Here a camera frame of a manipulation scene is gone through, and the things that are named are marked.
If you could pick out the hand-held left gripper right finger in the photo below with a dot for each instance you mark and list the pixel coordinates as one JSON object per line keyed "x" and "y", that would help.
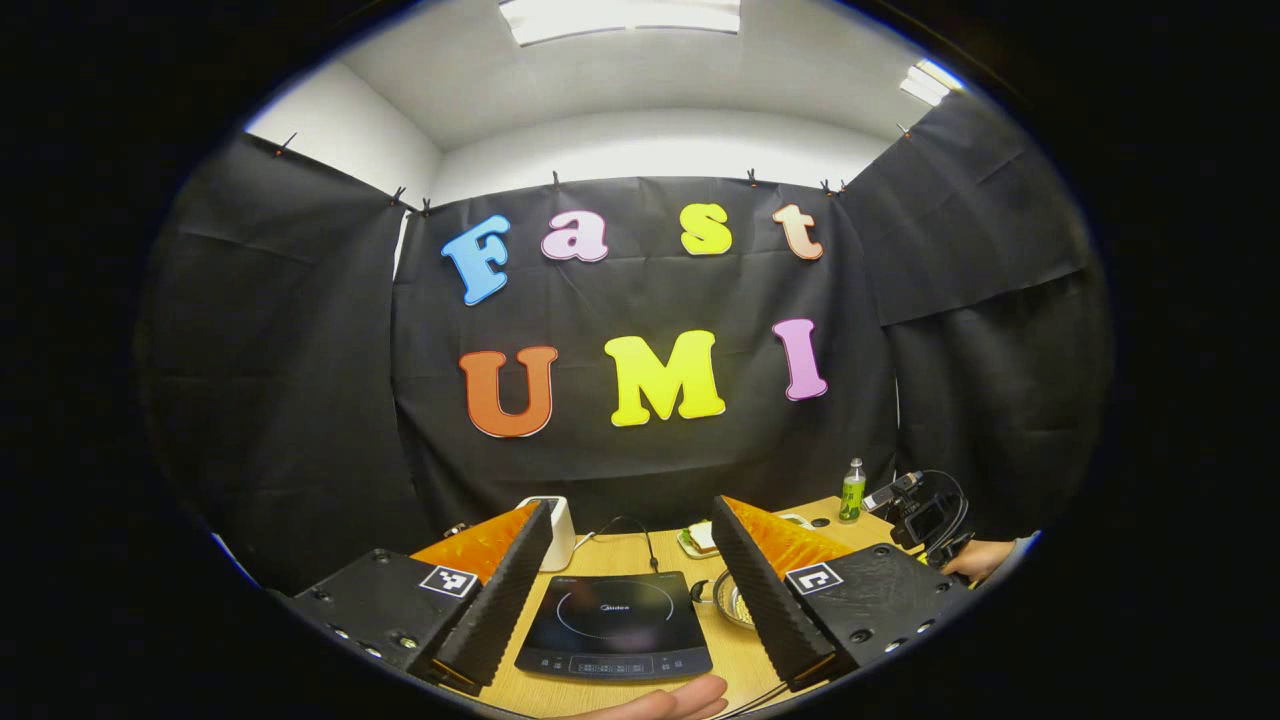
{"x": 770, "y": 600}

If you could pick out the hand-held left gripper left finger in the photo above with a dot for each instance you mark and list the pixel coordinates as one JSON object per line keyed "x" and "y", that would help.
{"x": 500, "y": 600}

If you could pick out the stainless steel pot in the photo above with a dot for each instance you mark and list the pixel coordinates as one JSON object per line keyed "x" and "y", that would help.
{"x": 722, "y": 598}

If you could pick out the black induction cooktop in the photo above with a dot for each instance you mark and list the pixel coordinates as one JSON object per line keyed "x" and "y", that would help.
{"x": 615, "y": 625}

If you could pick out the pile of soybeans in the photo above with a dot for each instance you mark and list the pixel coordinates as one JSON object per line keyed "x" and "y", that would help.
{"x": 741, "y": 603}

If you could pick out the green drink bottle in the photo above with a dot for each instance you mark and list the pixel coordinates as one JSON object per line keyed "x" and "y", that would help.
{"x": 852, "y": 495}

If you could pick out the white divided tray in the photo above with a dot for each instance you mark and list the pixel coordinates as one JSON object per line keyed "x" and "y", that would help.
{"x": 797, "y": 520}

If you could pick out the white countertop appliance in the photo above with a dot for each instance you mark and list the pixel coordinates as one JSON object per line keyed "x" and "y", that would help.
{"x": 560, "y": 530}

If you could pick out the sandwich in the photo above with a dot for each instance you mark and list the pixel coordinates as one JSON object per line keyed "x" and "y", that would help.
{"x": 702, "y": 537}

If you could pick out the small pale plate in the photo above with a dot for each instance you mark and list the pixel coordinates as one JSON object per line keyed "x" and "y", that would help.
{"x": 686, "y": 545}

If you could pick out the black backdrop cloth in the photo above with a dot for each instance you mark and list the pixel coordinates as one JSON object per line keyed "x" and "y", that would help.
{"x": 650, "y": 290}

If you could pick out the small ceiling light panel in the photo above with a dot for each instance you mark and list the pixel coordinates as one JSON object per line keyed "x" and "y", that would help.
{"x": 928, "y": 82}

